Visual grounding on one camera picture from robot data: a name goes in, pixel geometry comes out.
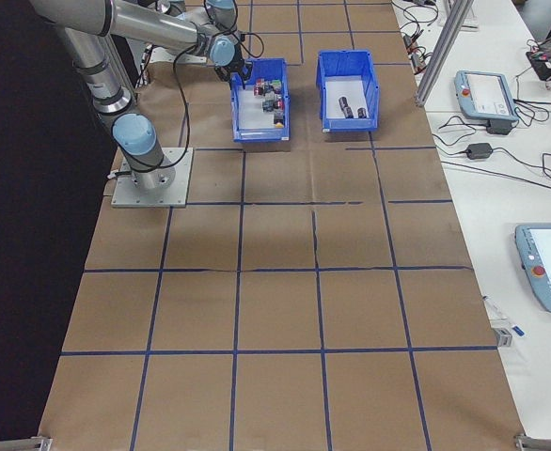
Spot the blue bin with switches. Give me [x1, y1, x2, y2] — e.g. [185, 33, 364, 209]
[229, 57, 291, 144]

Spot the blue bin with batteries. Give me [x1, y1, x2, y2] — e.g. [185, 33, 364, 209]
[316, 49, 380, 133]

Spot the grey-blue teach pendant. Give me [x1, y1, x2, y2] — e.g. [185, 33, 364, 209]
[513, 223, 551, 314]
[453, 70, 521, 122]

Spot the small black power adapter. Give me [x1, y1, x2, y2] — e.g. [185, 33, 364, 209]
[465, 143, 495, 160]

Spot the black power brick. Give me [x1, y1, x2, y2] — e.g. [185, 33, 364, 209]
[485, 119, 515, 136]

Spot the clear plastic pen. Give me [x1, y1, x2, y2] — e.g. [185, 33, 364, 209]
[481, 294, 510, 326]

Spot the aluminium profile bar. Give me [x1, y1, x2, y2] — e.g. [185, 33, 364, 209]
[0, 435, 53, 451]

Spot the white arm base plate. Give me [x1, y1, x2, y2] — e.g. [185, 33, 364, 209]
[110, 147, 196, 209]
[141, 42, 210, 66]

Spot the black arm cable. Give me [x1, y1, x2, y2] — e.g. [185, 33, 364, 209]
[108, 27, 267, 179]

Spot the metal frame bar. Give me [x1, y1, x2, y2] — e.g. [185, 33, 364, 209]
[103, 35, 139, 102]

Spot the thin black cable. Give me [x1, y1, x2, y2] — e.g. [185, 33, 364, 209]
[491, 146, 551, 179]
[512, 82, 551, 140]
[390, 0, 442, 38]

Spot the aluminium profile post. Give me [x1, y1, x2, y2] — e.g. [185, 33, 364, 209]
[415, 0, 477, 108]

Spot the black power adapter cable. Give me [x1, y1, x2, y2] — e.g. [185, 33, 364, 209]
[431, 114, 489, 156]

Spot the black frame cover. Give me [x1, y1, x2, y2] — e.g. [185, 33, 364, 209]
[0, 0, 138, 445]

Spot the long black cable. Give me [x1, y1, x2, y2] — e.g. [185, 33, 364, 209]
[441, 159, 551, 193]

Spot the black device with wires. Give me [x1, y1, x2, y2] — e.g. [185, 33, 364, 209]
[525, 44, 551, 79]

